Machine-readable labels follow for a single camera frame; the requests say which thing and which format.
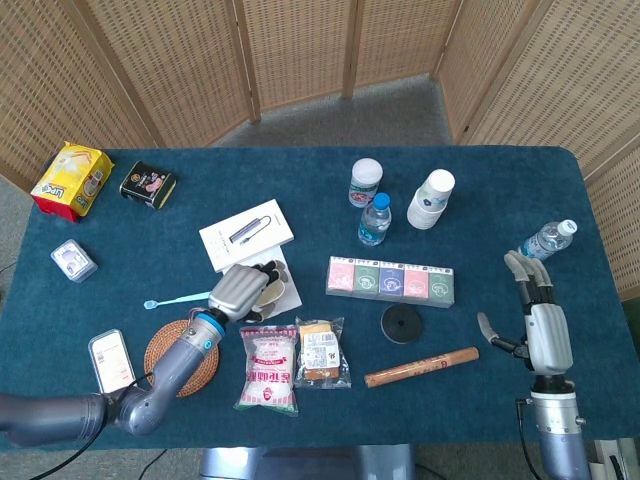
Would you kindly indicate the round woven rattan coaster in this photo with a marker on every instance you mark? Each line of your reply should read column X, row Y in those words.
column 205, row 372

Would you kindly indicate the dark green tin can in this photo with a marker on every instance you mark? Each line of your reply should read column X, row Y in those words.
column 147, row 185

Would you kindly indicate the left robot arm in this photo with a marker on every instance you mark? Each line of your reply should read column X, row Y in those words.
column 170, row 365

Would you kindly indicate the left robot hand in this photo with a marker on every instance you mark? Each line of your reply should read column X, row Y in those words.
column 235, row 292

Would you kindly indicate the black round puck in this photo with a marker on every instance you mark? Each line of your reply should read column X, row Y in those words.
column 400, row 325

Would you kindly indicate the clear bag of sugar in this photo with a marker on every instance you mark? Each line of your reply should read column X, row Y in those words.
column 267, row 370

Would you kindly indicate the blue-capped water bottle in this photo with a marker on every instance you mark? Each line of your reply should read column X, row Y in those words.
column 374, row 225

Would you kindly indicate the wooden rattan folding screen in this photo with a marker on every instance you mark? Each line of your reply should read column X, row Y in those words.
column 300, row 50

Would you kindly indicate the wooden rolling pin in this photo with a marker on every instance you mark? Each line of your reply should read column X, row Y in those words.
column 420, row 367

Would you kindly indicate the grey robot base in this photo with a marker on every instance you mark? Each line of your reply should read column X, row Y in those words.
column 310, row 465

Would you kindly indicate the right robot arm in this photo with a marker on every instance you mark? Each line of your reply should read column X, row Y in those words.
column 560, row 430

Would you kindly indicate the small clear plastic case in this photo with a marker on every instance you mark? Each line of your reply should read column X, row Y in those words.
column 72, row 260

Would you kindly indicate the white-capped water bottle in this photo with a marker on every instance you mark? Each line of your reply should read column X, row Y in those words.
column 547, row 240

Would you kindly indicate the yellow snack package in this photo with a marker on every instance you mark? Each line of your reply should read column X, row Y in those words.
column 70, row 180

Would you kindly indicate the stack of floral paper cups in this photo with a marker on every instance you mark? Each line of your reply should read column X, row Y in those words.
column 427, row 205

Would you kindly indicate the white usb hub box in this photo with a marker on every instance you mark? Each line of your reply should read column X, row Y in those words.
column 240, row 235

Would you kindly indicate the white-lidded porridge can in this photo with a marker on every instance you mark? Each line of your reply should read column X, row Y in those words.
column 365, row 180

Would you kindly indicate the white equipment part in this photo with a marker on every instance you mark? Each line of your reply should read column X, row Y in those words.
column 615, row 460

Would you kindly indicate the white floral paper cup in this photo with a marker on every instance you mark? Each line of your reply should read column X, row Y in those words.
column 272, row 295

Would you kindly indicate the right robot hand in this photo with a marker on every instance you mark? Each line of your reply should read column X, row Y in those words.
column 547, row 335

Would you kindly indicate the light blue toothbrush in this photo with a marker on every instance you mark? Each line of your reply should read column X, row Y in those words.
column 175, row 300

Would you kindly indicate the multicolour pocket tissue multipack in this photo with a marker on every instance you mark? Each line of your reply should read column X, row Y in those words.
column 390, row 280

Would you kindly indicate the plastic-wrapped cake slice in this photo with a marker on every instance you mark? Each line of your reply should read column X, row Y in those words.
column 320, row 355

